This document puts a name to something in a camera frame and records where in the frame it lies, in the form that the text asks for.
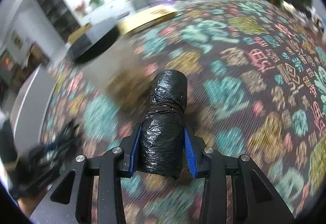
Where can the row of small bottles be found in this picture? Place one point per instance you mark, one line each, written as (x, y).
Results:
(310, 16)

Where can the clear jar with black lid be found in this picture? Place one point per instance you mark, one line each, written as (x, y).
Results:
(107, 68)

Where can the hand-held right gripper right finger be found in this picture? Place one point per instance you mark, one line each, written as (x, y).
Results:
(191, 155)

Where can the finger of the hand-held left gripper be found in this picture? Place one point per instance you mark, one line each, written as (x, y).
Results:
(58, 152)

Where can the bushy green potted plant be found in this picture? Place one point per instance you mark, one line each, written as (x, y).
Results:
(96, 0)

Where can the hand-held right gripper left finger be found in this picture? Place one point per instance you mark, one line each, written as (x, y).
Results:
(135, 147)

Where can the white television cabinet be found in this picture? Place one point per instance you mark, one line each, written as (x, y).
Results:
(109, 12)

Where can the red flower vase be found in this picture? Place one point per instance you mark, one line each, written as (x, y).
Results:
(81, 7)

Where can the yellow flat box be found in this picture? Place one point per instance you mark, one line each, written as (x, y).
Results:
(147, 18)

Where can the black plastic-wrapped roll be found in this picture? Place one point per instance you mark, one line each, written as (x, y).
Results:
(163, 137)

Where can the grey storage bin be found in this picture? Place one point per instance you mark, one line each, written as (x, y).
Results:
(33, 109)

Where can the cardboard box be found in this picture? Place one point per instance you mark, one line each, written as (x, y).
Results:
(79, 34)

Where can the dark glass display cabinet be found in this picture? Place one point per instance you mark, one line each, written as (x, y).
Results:
(54, 7)

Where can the wooden dining table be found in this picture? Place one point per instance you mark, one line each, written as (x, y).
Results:
(23, 60)

